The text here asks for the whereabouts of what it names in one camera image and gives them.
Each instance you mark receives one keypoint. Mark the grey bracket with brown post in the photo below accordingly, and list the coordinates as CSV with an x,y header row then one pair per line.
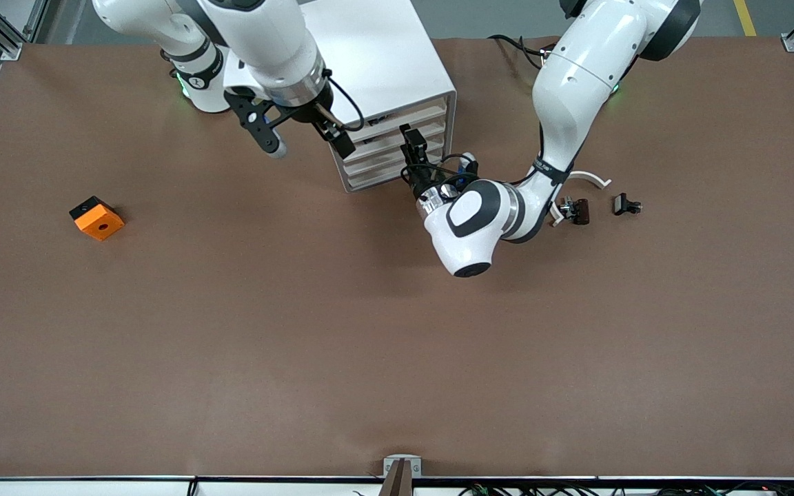
x,y
402,475

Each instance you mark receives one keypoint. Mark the orange and black box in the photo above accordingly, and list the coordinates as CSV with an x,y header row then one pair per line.
x,y
99,222

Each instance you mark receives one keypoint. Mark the brown block with metal fitting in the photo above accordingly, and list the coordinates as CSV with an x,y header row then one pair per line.
x,y
579,211

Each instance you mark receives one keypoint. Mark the small black clip part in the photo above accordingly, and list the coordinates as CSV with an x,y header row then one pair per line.
x,y
622,204

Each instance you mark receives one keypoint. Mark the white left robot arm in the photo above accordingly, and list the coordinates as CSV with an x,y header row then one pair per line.
x,y
576,76

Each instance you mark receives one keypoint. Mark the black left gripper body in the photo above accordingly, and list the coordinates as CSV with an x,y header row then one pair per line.
x,y
419,178

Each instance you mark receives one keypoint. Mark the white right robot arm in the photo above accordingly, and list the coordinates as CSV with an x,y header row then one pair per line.
x,y
266,41

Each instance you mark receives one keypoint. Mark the white curved plastic clip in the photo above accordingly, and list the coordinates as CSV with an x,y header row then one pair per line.
x,y
593,177

